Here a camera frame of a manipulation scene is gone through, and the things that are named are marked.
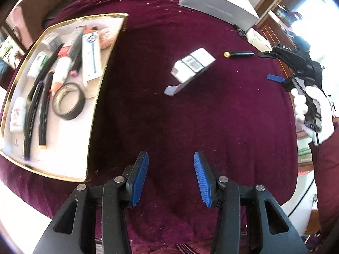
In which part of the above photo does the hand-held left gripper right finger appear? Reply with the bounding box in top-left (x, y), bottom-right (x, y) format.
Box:
top-left (194, 151), bottom-right (309, 254)

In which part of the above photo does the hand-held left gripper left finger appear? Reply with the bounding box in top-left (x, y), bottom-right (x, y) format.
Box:
top-left (33, 151), bottom-right (149, 254)

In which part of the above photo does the black pen with gold cap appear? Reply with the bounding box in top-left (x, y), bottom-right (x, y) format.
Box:
top-left (223, 51), bottom-right (255, 58)

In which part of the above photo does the white carton with barcode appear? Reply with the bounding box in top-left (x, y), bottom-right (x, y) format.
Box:
top-left (164, 48), bottom-right (216, 96)

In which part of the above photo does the gold-rimmed white tray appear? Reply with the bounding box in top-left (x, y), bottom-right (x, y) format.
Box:
top-left (0, 13), bottom-right (129, 183)

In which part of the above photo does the black tape roll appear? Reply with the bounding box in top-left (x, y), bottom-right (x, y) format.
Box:
top-left (51, 83), bottom-right (86, 121)

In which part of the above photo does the black pen with gold tip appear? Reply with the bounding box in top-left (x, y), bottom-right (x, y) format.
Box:
top-left (38, 70), bottom-right (55, 149)

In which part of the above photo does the black pen with pink cap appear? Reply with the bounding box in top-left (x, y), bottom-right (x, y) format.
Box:
top-left (69, 54), bottom-right (82, 77)

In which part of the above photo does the long white package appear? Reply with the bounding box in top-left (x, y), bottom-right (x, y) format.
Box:
top-left (82, 30), bottom-right (102, 85)

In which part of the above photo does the glue tube with orange nozzle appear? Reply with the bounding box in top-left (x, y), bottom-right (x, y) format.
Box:
top-left (50, 45), bottom-right (73, 93)

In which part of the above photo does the white bottle with red label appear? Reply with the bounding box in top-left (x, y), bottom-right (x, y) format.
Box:
top-left (9, 97), bottom-right (27, 133)

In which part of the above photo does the thin black pen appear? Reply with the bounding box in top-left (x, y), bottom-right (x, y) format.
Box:
top-left (26, 44), bottom-right (64, 99)

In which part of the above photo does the black marker orange cap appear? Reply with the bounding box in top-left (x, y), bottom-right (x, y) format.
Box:
top-left (69, 27), bottom-right (86, 72)

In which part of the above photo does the small white green box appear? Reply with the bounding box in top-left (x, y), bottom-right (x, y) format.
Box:
top-left (41, 32), bottom-right (63, 49)

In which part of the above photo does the person's right hand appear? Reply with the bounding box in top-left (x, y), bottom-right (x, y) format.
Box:
top-left (291, 85), bottom-right (335, 146)

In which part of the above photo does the maroon velvet tablecloth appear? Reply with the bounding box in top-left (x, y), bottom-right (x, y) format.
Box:
top-left (0, 0), bottom-right (300, 254)

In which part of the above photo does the large grey cardboard box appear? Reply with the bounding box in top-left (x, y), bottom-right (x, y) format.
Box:
top-left (178, 0), bottom-right (260, 32)

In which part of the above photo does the pink patterned packet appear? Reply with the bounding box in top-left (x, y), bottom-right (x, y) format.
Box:
top-left (91, 26), bottom-right (119, 51)

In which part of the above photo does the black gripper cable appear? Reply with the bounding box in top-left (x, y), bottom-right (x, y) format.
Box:
top-left (281, 77), bottom-right (322, 217)

